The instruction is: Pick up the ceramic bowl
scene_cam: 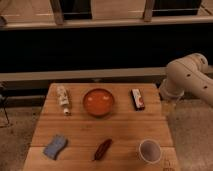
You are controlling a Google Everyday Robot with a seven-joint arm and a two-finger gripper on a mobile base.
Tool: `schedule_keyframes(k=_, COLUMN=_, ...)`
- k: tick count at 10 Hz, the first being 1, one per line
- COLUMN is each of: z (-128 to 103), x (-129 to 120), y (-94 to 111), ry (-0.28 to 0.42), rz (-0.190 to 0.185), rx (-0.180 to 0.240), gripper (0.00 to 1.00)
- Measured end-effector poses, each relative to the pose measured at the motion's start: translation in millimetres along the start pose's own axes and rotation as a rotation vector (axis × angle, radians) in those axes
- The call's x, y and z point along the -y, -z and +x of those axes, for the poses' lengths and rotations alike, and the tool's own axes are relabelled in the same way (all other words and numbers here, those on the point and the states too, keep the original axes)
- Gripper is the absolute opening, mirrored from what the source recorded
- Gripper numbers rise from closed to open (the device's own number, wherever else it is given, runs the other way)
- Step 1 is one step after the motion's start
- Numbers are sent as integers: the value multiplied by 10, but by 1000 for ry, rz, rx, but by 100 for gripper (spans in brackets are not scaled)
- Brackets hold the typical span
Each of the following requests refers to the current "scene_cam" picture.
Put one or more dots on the orange ceramic bowl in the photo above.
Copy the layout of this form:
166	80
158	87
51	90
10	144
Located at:
98	102

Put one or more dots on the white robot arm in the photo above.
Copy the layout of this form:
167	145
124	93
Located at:
187	74

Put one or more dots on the white plastic bottle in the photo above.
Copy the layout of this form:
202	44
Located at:
63	99

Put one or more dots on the dark red chili pepper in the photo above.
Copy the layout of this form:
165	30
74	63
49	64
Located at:
102	149

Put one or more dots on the blue sponge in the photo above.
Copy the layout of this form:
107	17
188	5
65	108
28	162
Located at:
57	144

